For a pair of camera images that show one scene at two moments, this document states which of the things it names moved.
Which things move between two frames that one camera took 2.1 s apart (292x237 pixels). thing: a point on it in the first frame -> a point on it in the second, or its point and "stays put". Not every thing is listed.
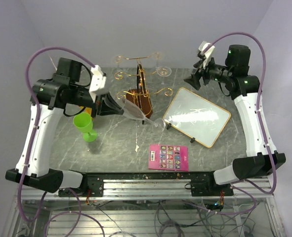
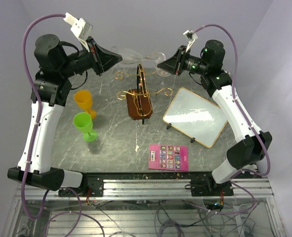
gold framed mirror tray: [196, 117] stays put
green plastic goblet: [83, 122] stays put
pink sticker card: [171, 157] stays put
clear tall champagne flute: [130, 110] -> [132, 57]
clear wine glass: [163, 71] stays put
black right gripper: [194, 80] -> [175, 65]
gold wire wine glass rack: [140, 98] stays put
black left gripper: [107, 106] -> [103, 59]
